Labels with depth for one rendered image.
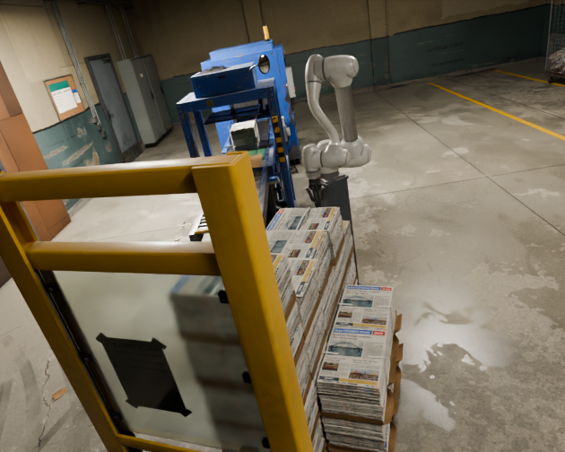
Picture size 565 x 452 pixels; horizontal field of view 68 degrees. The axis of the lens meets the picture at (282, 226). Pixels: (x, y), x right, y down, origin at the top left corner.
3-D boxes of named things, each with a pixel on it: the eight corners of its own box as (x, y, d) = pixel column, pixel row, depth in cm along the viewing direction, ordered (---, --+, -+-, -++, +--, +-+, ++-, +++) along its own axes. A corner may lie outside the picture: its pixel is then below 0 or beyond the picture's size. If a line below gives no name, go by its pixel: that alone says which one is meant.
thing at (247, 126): (258, 148, 489) (254, 126, 477) (234, 152, 491) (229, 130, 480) (260, 140, 523) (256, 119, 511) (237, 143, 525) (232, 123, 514)
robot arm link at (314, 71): (301, 81, 256) (322, 78, 250) (302, 52, 257) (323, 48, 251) (308, 89, 268) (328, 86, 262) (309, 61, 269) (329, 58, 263)
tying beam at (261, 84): (274, 97, 393) (273, 86, 389) (178, 114, 400) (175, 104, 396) (275, 86, 454) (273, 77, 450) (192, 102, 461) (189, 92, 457)
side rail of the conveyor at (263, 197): (265, 238, 307) (262, 222, 302) (258, 239, 307) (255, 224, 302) (270, 177, 427) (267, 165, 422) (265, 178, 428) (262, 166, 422)
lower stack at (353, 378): (400, 362, 267) (395, 285, 241) (389, 477, 204) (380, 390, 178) (353, 358, 278) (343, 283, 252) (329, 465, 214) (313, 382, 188)
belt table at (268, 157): (273, 174, 426) (272, 165, 422) (212, 184, 431) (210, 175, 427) (274, 154, 489) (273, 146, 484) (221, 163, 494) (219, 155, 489)
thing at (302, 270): (318, 260, 193) (318, 258, 192) (302, 298, 169) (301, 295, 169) (247, 258, 206) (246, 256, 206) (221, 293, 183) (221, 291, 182)
